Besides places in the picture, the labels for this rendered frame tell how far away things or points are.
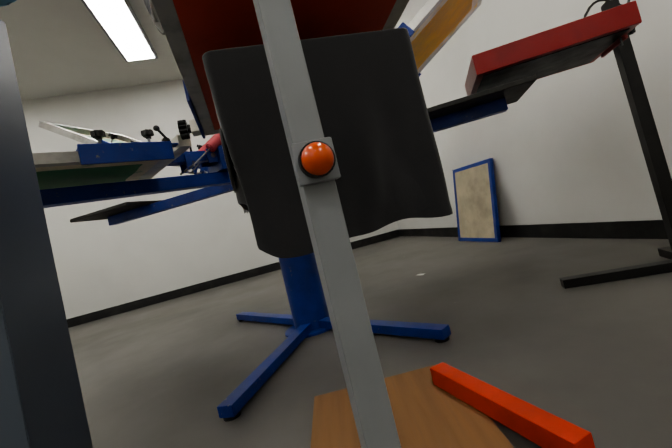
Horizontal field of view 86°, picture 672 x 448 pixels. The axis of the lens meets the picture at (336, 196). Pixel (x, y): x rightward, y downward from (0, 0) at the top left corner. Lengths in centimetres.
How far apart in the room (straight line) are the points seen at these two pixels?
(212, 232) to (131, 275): 115
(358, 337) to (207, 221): 498
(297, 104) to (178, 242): 504
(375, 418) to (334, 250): 20
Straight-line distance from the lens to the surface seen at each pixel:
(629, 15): 191
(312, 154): 39
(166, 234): 546
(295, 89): 45
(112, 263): 564
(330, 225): 42
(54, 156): 145
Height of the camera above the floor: 58
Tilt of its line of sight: 3 degrees up
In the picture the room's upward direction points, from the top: 14 degrees counter-clockwise
